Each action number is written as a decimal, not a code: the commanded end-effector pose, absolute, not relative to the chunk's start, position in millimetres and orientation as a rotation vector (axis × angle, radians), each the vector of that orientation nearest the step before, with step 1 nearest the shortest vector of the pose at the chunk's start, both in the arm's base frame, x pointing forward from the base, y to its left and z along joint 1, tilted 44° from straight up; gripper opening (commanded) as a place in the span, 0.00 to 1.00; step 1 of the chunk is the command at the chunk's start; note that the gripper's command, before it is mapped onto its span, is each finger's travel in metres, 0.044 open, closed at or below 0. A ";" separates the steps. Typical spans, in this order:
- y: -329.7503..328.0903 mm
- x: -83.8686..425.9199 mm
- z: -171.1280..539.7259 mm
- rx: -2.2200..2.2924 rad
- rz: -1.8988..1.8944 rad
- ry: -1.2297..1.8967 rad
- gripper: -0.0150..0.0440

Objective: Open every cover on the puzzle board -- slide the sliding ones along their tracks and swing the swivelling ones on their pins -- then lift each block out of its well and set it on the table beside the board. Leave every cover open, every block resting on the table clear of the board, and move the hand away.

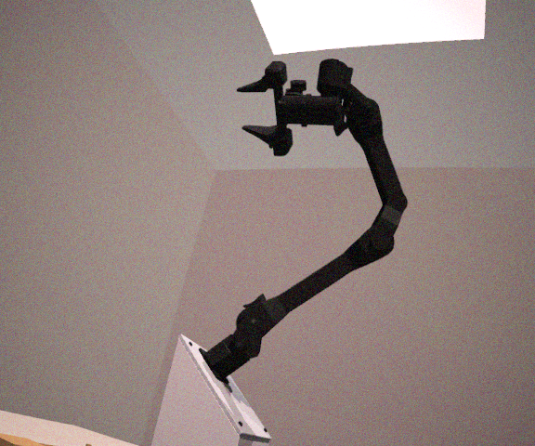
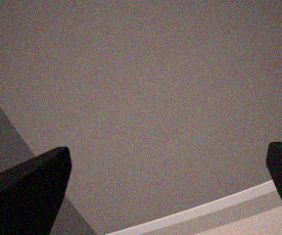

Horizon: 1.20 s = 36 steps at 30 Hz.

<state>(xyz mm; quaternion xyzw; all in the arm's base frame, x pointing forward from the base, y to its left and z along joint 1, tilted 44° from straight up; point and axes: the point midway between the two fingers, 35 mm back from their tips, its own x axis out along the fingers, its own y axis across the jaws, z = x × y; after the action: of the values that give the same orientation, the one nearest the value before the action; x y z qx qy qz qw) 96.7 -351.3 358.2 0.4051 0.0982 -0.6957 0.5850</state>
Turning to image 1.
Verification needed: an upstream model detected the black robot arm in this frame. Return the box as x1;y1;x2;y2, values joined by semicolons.
199;59;408;384

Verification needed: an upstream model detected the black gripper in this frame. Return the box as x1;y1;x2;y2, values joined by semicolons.
237;61;314;156

